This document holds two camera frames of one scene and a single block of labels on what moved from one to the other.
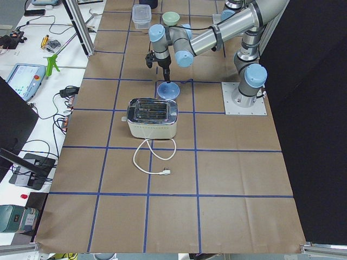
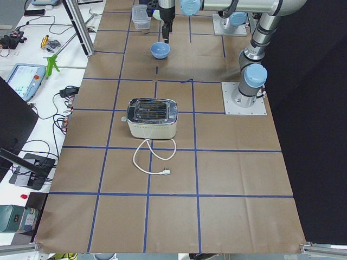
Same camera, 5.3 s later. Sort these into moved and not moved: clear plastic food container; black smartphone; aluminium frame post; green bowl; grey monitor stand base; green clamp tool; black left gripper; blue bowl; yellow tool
Moved: black left gripper; green bowl; blue bowl
Not moved: clear plastic food container; black smartphone; green clamp tool; grey monitor stand base; yellow tool; aluminium frame post
